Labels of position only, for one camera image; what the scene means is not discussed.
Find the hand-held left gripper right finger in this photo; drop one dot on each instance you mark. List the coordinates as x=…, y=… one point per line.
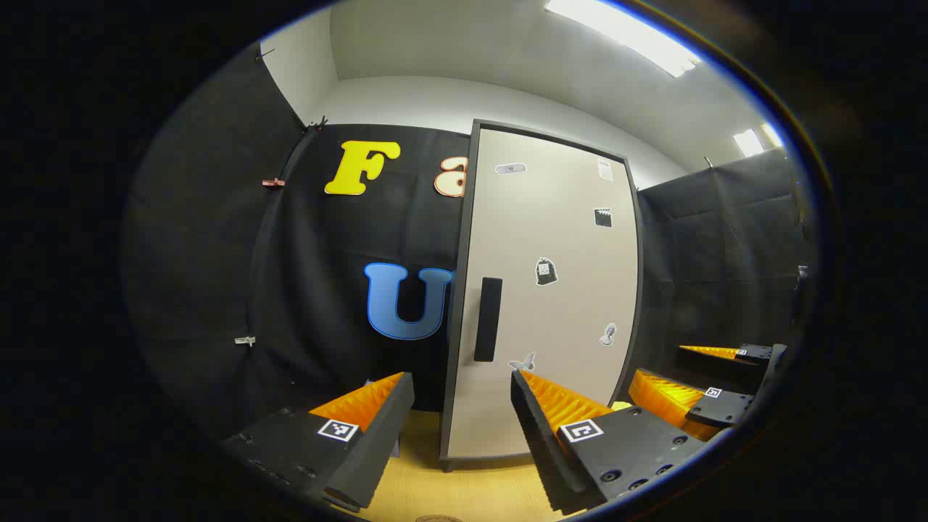
x=540, y=442

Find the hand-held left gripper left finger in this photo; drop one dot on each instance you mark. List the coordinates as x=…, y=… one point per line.
x=377, y=442

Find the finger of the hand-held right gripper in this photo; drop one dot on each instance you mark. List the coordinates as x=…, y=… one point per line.
x=725, y=407
x=755, y=354

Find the brown round coaster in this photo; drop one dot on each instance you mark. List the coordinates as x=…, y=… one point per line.
x=435, y=518

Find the beige cabinet door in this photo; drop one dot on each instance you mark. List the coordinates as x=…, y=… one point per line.
x=551, y=217

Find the yellow round object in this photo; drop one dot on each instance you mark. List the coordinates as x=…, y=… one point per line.
x=621, y=405

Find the white clip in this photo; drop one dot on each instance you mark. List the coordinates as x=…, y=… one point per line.
x=245, y=340

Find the small ceiling light panel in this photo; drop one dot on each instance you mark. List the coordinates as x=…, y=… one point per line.
x=750, y=141

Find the black backdrop cloth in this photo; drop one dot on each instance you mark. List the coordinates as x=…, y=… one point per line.
x=217, y=254

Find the red clip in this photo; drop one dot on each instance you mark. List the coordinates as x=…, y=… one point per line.
x=273, y=183

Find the black clip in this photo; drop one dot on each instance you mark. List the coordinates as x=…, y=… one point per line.
x=317, y=125

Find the long ceiling light panel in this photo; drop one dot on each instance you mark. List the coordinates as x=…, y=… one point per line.
x=623, y=36

